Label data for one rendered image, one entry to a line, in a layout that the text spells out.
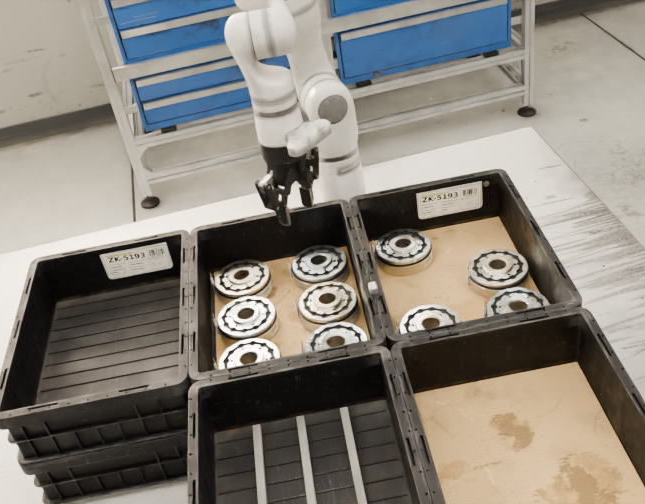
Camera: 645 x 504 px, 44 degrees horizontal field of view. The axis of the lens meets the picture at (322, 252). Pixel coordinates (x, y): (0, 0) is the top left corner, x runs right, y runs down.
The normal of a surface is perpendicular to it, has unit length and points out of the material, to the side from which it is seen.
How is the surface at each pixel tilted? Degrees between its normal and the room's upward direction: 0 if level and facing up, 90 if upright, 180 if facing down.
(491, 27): 90
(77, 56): 90
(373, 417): 0
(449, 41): 90
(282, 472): 0
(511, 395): 0
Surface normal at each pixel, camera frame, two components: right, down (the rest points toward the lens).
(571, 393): -0.15, -0.78
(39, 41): 0.22, 0.58
